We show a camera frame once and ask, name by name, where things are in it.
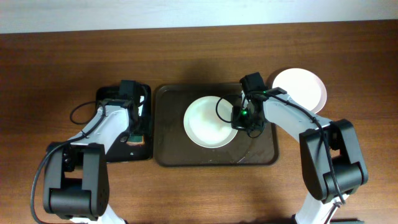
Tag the brown plastic serving tray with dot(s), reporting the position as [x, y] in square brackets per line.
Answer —
[173, 148]

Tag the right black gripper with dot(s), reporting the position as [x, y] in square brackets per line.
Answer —
[245, 122]

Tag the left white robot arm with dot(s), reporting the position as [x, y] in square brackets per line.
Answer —
[76, 180]

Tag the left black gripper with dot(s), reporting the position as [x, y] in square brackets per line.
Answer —
[137, 123]

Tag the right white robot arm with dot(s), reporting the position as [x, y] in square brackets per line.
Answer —
[333, 166]

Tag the white plate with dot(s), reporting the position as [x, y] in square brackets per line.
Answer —
[203, 126]
[304, 87]

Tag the small black tray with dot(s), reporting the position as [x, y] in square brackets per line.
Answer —
[115, 128]

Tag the orange green sponge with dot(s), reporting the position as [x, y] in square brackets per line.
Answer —
[135, 140]

